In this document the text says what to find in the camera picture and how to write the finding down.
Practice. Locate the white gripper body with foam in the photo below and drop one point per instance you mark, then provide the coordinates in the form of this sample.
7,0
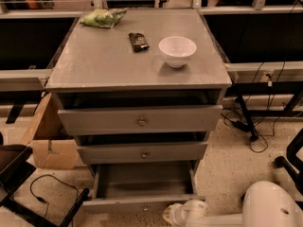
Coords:
186,212

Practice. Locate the grey bottom drawer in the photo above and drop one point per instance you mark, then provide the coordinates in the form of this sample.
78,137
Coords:
142,187

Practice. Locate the grey drawer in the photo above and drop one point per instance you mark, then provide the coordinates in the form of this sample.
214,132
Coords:
140,119
142,187
141,153

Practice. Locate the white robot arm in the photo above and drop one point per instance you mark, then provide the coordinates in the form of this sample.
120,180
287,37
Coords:
265,204

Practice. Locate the grey middle drawer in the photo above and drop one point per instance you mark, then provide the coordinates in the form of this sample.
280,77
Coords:
141,153

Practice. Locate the grey top drawer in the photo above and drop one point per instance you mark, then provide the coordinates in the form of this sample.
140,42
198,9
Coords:
140,119

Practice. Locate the grey wooden drawer cabinet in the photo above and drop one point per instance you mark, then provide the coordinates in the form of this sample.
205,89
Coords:
98,69

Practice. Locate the black table leg stand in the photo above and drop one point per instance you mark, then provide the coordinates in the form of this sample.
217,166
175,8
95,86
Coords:
250,124

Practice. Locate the black office chair base right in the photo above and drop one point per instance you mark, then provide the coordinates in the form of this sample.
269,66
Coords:
292,163

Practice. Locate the brown cardboard box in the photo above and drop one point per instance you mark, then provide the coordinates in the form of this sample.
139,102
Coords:
52,147

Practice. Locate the white ceramic bowl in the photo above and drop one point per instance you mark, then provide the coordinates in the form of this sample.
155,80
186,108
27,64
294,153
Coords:
176,50

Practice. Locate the black chair left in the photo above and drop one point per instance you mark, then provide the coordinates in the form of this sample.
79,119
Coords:
14,171

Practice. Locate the dark brown snack packet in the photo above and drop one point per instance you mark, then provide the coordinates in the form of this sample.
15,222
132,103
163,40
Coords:
139,42

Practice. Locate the green chip bag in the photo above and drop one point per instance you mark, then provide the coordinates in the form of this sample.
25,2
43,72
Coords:
103,18

